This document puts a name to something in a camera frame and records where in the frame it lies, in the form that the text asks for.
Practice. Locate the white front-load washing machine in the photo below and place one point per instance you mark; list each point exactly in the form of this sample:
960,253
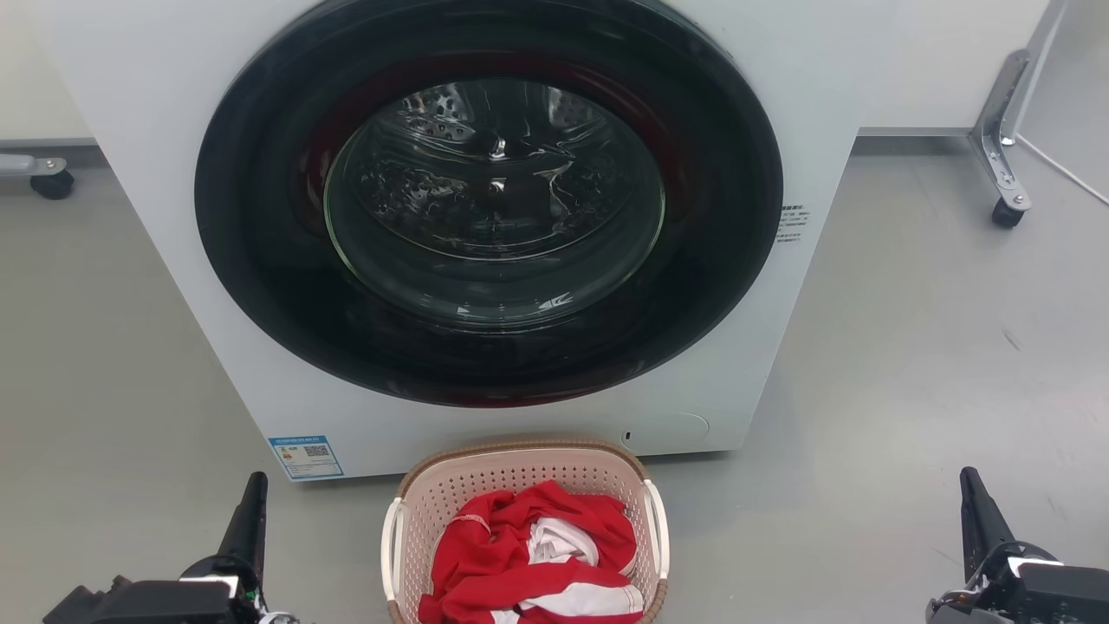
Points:
130,130

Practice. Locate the short metal leg with caster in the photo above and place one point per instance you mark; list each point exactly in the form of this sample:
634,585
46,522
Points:
39,169

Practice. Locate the blue energy label sticker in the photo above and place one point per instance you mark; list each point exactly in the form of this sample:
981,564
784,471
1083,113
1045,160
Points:
305,457

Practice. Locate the white garment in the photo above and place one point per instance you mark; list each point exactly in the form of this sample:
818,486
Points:
556,537

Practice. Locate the small printed text label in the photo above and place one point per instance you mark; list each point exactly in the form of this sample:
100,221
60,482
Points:
792,224

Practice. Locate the round filter cover on washer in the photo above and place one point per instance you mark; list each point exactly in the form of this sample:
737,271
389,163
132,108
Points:
671,432

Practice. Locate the round dark glass washer door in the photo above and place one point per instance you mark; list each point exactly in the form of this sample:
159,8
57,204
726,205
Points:
251,217

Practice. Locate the beige perforated laundry basket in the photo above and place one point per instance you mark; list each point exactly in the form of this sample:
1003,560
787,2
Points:
520,472

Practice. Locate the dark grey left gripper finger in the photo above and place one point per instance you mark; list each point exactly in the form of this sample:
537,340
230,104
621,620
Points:
247,529

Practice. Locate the tall metal leg with caster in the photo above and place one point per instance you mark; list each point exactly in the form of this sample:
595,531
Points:
1001,147

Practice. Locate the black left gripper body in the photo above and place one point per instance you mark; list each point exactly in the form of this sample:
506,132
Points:
173,602

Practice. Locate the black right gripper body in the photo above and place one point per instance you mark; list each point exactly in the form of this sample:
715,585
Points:
1040,594

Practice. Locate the red garment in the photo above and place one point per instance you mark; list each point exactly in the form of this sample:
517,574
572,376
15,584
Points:
485,555

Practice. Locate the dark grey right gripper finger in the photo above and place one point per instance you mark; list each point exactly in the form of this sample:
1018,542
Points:
983,524

